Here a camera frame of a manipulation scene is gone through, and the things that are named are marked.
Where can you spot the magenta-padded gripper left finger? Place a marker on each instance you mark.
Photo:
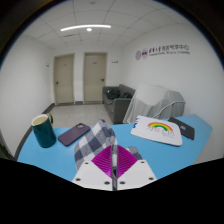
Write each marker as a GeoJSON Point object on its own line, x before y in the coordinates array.
{"type": "Point", "coordinates": [91, 175]}

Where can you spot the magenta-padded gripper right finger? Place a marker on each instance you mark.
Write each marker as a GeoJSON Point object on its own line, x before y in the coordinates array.
{"type": "Point", "coordinates": [136, 175]}

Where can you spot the grey white checked towel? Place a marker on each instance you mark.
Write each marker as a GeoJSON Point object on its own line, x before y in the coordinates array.
{"type": "Point", "coordinates": [95, 141]}

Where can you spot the purple smartphone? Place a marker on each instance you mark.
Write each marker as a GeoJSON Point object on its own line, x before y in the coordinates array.
{"type": "Point", "coordinates": [74, 134]}

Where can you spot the white rainbow-print mouse pad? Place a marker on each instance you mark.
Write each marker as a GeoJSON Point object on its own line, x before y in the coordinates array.
{"type": "Point", "coordinates": [156, 131]}

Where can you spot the dark teal mug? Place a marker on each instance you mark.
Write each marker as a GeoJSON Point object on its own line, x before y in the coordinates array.
{"type": "Point", "coordinates": [44, 133]}

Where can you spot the black flat notebook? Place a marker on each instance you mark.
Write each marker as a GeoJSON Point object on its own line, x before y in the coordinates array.
{"type": "Point", "coordinates": [185, 128]}

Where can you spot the grey sofa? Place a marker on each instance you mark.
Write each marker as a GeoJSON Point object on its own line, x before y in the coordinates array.
{"type": "Point", "coordinates": [116, 106]}

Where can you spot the white cloth-covered furniture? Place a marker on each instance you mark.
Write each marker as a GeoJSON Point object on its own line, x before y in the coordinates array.
{"type": "Point", "coordinates": [150, 100]}

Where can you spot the black bag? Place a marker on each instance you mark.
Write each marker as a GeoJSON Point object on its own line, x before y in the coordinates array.
{"type": "Point", "coordinates": [113, 94]}

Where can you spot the beige door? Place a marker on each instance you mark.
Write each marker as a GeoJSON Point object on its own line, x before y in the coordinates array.
{"type": "Point", "coordinates": [64, 80]}
{"type": "Point", "coordinates": [95, 78]}

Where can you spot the small round ceiling light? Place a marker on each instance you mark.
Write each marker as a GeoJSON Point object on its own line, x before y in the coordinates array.
{"type": "Point", "coordinates": [89, 29]}

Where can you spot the long ceiling light strip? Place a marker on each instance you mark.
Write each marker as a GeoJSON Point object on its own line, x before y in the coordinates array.
{"type": "Point", "coordinates": [85, 27]}

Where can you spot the purple wall sign lettering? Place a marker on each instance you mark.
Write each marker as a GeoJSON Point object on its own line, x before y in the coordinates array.
{"type": "Point", "coordinates": [163, 50]}

